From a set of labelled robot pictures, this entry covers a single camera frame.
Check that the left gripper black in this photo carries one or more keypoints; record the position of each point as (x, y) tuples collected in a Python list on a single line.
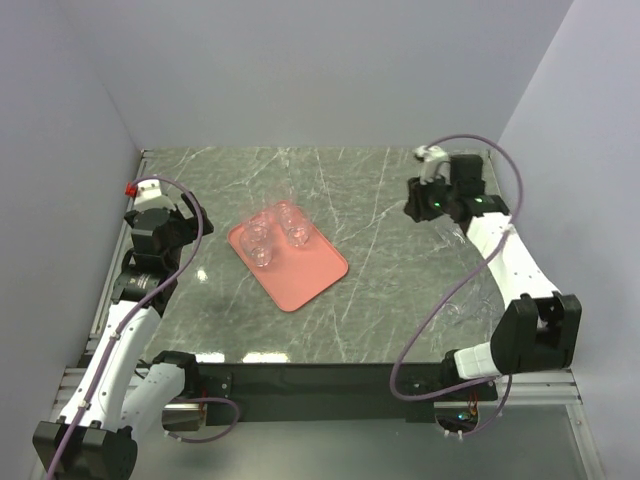
[(187, 224)]

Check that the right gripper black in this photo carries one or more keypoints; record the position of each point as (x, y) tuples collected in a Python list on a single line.
[(417, 207)]

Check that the clear glass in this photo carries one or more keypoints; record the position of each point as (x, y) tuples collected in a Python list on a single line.
[(256, 243), (257, 225), (454, 313), (450, 233), (297, 228), (282, 200)]

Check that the clear glass edge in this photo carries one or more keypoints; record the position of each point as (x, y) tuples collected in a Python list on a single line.
[(485, 304)]

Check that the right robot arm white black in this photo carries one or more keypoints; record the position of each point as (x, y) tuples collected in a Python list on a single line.
[(539, 327)]

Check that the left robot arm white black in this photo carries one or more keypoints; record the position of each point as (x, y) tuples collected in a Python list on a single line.
[(98, 432)]

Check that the salmon pink plastic tray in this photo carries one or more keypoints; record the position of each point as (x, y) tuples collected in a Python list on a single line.
[(295, 275)]

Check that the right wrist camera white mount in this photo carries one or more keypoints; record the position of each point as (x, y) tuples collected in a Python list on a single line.
[(432, 159)]

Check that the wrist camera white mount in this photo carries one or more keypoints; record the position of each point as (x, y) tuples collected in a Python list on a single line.
[(432, 159), (148, 194)]

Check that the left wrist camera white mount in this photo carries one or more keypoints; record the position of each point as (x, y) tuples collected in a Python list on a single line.
[(148, 194)]

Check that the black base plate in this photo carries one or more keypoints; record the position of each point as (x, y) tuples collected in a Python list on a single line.
[(288, 392)]

